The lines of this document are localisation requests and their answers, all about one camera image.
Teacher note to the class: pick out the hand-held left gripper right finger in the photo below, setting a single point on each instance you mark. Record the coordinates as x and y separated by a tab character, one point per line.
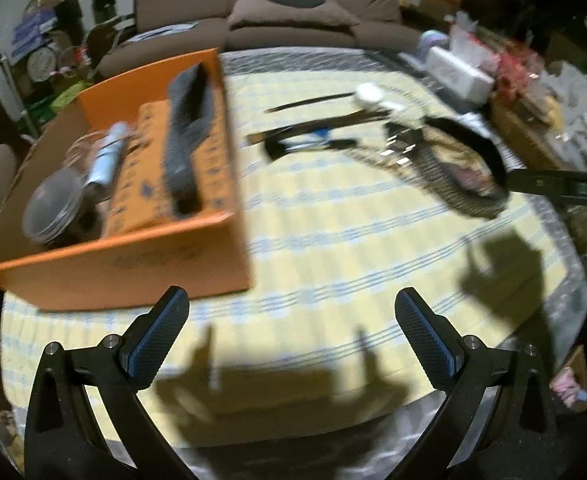
428	340

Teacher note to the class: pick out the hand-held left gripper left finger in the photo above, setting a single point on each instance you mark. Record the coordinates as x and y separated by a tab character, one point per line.
158	340

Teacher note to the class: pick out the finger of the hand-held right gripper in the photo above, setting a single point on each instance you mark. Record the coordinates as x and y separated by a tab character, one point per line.
563	183

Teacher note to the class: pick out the orange cardboard box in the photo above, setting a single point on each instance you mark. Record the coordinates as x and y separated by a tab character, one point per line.
148	265

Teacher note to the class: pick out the black rimmed patterned pouch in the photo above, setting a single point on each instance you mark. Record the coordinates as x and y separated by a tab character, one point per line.
478	142

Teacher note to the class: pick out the wicker basket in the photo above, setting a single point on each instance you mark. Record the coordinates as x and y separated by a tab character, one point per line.
528	130

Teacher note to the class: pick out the pile of red snack packets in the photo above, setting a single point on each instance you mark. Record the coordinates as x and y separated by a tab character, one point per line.
518	65

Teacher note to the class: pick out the yellow plaid tablecloth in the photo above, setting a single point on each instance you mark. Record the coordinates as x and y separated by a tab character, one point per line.
348	240

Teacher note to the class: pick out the white box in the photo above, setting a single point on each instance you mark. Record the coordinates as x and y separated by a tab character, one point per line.
458	72

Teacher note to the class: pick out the clear round jar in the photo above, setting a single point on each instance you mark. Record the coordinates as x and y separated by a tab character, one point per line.
48	210

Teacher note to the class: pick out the light blue tube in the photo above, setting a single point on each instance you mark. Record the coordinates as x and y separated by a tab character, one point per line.
105	155

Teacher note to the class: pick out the purple round object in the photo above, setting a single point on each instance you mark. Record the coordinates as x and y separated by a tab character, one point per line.
433	40

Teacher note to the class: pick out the dark grey case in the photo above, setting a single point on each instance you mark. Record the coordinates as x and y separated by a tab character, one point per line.
186	125

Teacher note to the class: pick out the dark pencil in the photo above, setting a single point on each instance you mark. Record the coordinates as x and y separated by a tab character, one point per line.
318	145

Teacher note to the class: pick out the blue plastic piece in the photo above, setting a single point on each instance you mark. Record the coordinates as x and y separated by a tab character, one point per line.
322	134

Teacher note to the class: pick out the brown wooden stick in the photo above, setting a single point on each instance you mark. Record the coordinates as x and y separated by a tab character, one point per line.
293	129

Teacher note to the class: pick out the green bag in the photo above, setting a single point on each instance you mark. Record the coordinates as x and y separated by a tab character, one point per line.
60	102

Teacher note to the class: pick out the thin dark paintbrush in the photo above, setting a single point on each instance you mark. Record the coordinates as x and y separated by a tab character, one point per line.
308	102

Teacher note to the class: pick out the papers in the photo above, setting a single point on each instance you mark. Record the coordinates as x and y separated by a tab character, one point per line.
166	31

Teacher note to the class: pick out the brown pillow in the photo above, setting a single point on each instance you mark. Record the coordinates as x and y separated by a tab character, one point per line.
293	15

